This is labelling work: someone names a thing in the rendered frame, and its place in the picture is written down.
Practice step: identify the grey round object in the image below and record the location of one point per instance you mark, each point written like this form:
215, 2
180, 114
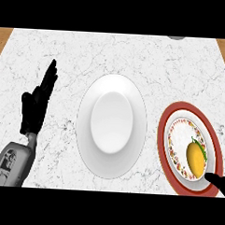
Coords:
176, 37

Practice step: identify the plain white plate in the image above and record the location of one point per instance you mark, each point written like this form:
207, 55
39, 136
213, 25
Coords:
111, 126

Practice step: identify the red-rimmed floral plate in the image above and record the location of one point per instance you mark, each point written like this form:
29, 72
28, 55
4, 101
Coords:
181, 143

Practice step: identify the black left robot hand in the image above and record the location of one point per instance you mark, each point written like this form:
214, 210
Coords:
33, 110

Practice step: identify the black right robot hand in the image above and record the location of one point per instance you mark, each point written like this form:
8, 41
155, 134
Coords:
219, 182

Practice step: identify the yellow lemon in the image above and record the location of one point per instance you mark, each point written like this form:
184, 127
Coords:
195, 159

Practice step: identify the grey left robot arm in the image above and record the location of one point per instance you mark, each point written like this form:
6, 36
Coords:
13, 162

